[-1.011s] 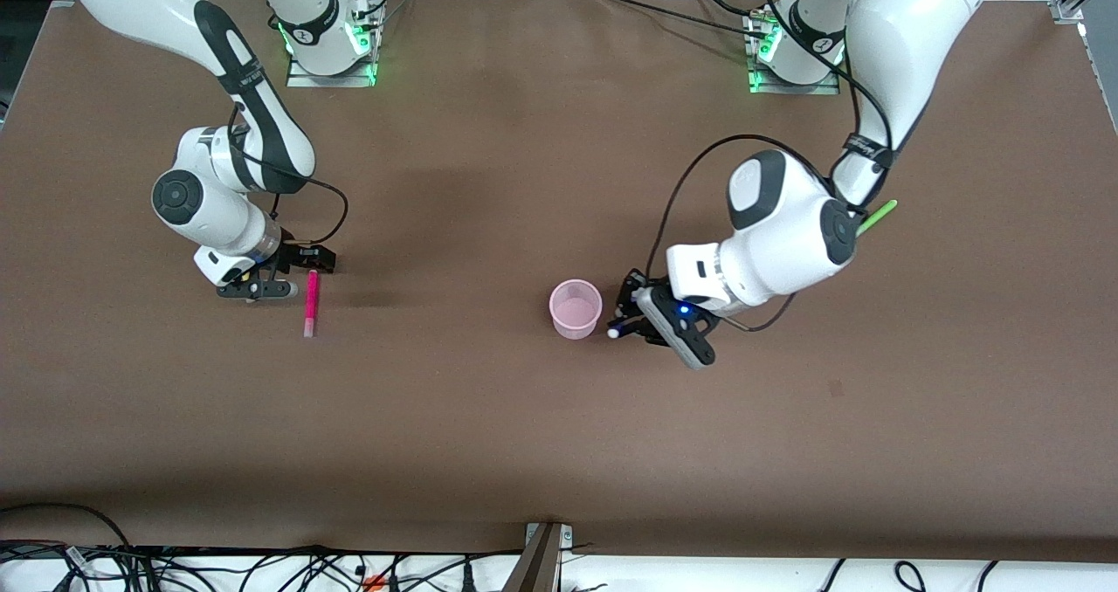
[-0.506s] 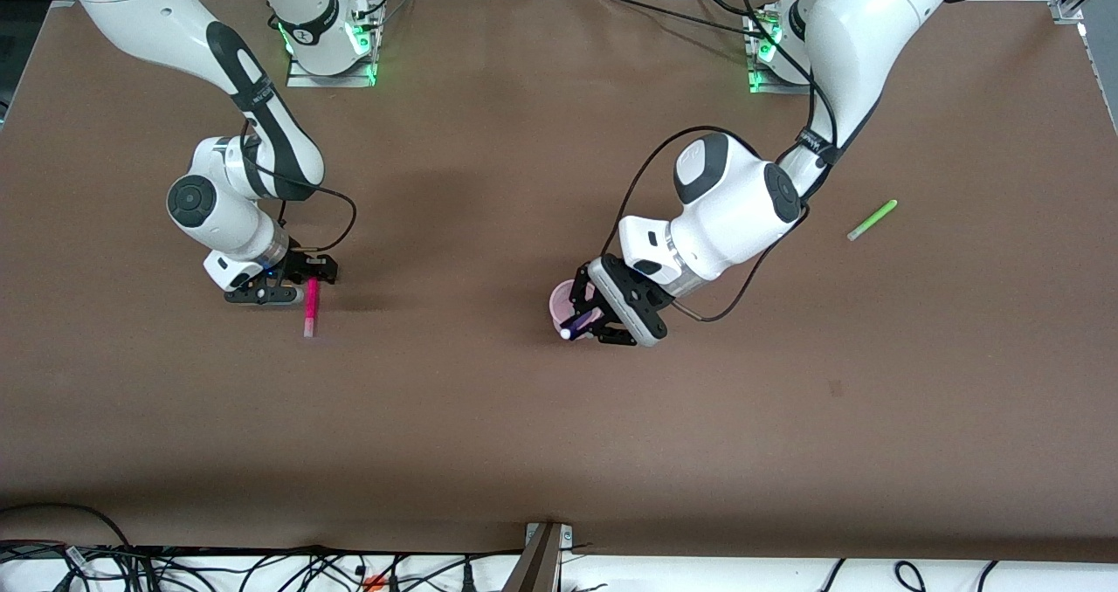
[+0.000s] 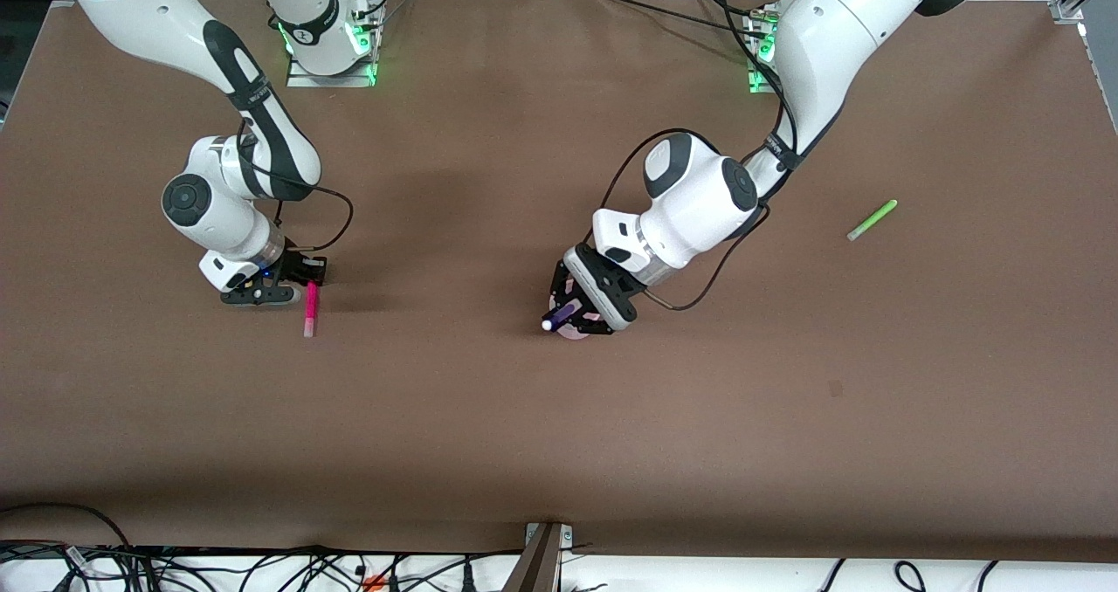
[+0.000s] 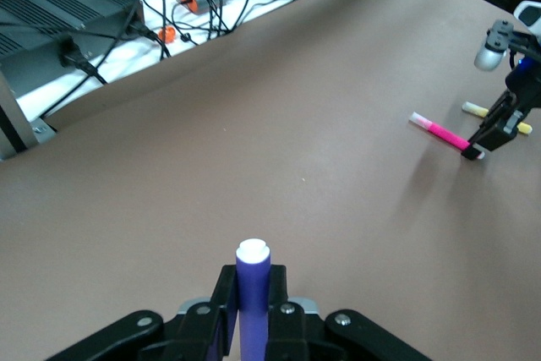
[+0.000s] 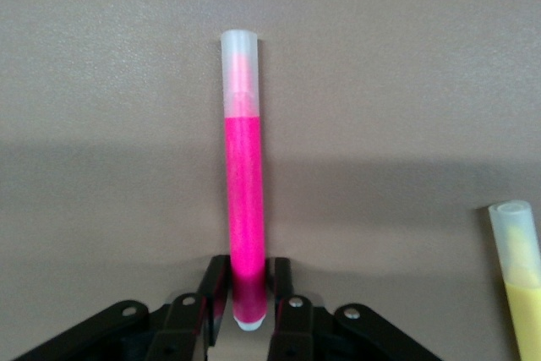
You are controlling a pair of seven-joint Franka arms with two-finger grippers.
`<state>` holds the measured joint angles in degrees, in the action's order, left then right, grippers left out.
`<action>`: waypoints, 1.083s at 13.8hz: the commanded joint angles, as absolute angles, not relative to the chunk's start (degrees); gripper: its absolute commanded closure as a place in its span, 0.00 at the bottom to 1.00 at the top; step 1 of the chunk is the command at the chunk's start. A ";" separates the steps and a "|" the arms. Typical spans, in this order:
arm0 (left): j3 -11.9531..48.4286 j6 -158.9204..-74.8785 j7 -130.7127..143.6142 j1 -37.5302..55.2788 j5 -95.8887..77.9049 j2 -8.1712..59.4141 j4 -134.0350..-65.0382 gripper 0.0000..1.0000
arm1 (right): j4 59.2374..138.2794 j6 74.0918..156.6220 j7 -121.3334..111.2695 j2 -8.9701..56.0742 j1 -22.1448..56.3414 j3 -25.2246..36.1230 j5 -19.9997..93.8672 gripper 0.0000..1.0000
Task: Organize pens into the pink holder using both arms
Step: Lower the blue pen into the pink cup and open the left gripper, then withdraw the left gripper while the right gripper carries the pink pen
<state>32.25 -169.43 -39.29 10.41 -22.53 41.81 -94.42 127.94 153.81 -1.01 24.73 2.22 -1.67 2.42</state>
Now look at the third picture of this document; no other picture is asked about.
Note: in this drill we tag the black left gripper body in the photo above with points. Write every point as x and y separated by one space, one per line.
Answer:
614 287

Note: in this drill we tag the purple highlighter pen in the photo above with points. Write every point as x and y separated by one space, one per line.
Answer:
561 315

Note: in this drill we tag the pink highlighter pen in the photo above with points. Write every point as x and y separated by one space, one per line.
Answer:
311 308

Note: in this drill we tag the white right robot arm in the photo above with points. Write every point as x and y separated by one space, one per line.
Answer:
131 16

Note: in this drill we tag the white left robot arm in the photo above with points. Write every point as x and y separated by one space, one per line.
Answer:
812 51

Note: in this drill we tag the green highlighter pen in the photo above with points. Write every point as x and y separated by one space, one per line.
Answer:
873 218

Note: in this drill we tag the aluminium profile post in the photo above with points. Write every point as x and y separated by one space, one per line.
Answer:
534 561

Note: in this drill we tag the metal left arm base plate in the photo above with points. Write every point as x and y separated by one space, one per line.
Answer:
762 51

